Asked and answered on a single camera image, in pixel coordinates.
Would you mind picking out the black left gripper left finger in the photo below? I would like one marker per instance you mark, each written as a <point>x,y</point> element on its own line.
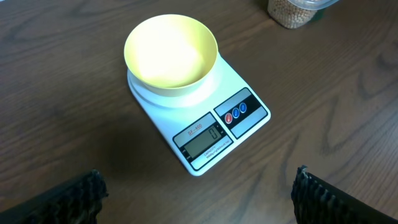
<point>78,200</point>

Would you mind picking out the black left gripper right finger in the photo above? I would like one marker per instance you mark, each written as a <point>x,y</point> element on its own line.
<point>318,202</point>

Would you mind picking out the white digital kitchen scale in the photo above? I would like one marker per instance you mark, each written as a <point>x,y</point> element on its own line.
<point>205,125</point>

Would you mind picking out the yellow plastic bowl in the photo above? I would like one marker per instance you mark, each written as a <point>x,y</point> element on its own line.
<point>171,54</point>

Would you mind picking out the clear plastic container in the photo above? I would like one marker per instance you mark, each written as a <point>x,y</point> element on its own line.
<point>317,5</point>

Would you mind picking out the soybeans in container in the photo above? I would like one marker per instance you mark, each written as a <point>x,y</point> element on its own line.
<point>288,15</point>

